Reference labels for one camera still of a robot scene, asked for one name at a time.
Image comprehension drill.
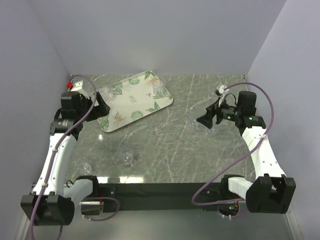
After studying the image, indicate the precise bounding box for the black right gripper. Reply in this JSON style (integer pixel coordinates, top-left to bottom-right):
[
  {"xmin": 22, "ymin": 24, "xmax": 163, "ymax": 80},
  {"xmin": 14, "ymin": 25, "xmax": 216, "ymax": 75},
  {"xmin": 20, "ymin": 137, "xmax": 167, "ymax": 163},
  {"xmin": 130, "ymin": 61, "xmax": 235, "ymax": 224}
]
[{"xmin": 196, "ymin": 96, "xmax": 242, "ymax": 129}]

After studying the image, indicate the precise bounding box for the clear glass cup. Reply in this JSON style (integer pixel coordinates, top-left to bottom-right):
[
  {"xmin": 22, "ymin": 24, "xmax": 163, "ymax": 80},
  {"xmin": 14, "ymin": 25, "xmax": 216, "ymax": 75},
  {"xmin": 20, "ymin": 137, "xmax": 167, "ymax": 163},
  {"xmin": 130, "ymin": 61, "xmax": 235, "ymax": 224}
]
[
  {"xmin": 187, "ymin": 115, "xmax": 200, "ymax": 130},
  {"xmin": 99, "ymin": 85, "xmax": 115, "ymax": 101},
  {"xmin": 118, "ymin": 148, "xmax": 135, "ymax": 168},
  {"xmin": 152, "ymin": 78, "xmax": 166, "ymax": 96},
  {"xmin": 75, "ymin": 161, "xmax": 92, "ymax": 175},
  {"xmin": 205, "ymin": 127, "xmax": 218, "ymax": 138}
]

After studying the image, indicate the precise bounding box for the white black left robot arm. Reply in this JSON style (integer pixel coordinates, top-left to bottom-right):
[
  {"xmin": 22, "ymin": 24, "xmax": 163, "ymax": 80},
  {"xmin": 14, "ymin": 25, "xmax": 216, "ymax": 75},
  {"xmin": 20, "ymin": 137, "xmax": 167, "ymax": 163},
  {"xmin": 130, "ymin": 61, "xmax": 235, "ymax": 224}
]
[{"xmin": 20, "ymin": 91, "xmax": 110, "ymax": 226}]

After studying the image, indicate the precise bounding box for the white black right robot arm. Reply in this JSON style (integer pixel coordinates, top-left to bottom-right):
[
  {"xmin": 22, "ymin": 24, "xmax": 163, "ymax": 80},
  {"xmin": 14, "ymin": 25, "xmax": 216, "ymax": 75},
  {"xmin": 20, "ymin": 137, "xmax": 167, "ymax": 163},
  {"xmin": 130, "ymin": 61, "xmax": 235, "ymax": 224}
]
[{"xmin": 197, "ymin": 91, "xmax": 296, "ymax": 214}]

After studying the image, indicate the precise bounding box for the floral leaf print tray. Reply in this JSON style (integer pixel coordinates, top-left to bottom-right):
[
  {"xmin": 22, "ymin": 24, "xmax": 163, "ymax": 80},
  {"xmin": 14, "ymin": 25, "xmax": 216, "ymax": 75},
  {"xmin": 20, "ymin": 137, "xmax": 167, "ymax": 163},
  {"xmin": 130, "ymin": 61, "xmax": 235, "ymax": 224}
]
[{"xmin": 97, "ymin": 70, "xmax": 174, "ymax": 133}]

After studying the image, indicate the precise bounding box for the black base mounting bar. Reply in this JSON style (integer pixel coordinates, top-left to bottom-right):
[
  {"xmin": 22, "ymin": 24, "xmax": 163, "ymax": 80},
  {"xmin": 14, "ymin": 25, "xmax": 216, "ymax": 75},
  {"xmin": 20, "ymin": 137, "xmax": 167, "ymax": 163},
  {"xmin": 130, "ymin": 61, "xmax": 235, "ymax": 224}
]
[{"xmin": 84, "ymin": 182, "xmax": 217, "ymax": 213}]

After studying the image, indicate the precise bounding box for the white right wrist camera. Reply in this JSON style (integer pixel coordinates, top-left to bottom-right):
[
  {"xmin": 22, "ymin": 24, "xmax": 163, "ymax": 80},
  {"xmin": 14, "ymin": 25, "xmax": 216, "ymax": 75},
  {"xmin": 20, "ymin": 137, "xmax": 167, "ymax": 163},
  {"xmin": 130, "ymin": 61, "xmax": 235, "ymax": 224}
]
[{"xmin": 215, "ymin": 84, "xmax": 229, "ymax": 107}]

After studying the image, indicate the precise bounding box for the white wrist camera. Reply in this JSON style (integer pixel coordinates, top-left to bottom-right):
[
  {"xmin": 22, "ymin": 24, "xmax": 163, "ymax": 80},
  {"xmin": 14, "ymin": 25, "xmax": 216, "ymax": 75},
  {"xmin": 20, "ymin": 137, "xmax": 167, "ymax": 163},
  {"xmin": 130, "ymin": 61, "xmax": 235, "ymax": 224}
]
[
  {"xmin": 67, "ymin": 80, "xmax": 87, "ymax": 95},
  {"xmin": 215, "ymin": 84, "xmax": 229, "ymax": 107}
]

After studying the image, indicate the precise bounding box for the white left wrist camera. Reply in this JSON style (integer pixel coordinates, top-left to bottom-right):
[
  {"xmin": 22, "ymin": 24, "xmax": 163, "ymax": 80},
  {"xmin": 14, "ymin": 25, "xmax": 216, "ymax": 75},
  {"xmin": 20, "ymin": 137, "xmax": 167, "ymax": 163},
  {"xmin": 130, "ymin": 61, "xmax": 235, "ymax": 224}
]
[{"xmin": 67, "ymin": 80, "xmax": 87, "ymax": 95}]

